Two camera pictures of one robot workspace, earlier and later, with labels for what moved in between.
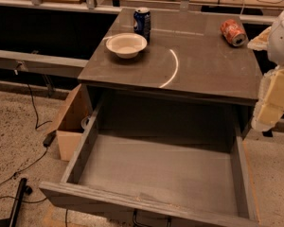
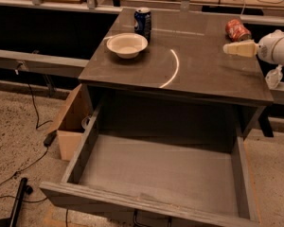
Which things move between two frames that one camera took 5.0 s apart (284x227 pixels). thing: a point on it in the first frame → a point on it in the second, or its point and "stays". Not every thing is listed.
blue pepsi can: x=142 y=22 stays
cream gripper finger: x=275 y=96 → x=275 y=46
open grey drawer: x=162 y=177 stays
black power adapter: x=49 y=138 stays
